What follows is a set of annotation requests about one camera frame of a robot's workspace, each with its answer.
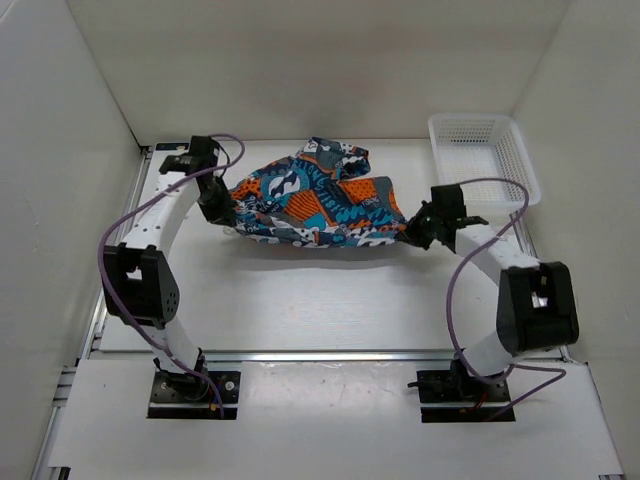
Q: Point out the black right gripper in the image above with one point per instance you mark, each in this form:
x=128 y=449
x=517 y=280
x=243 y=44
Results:
x=411 y=231

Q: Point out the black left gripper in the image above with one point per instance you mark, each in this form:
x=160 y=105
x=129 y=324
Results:
x=224 y=213

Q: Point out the colourful patterned shorts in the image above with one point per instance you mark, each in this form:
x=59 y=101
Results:
x=320 y=197

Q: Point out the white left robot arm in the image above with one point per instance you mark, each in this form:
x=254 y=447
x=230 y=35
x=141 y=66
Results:
x=138 y=283

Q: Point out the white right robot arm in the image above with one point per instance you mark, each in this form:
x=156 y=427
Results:
x=536 y=308

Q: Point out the white perforated plastic basket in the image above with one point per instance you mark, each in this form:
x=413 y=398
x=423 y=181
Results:
x=487 y=155

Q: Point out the blue label sticker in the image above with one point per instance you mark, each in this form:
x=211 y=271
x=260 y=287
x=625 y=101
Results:
x=171 y=146

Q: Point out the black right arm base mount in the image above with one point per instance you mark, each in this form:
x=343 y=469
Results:
x=446 y=399

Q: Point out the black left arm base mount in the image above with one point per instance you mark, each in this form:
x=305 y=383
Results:
x=173 y=398

